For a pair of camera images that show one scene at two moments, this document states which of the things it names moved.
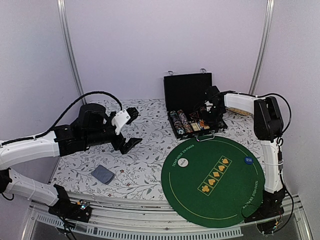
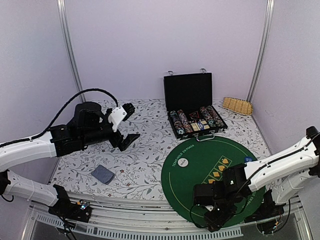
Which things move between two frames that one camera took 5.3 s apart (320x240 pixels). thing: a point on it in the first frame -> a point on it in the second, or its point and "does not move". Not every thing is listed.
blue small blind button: x=248 y=160 does not move
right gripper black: x=208 y=121 -> x=215 y=222
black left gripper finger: x=133 y=113 -> x=129 y=109
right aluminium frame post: x=270 y=7 does not move
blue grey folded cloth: x=103 y=174 does not move
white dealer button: x=183 y=162 does not move
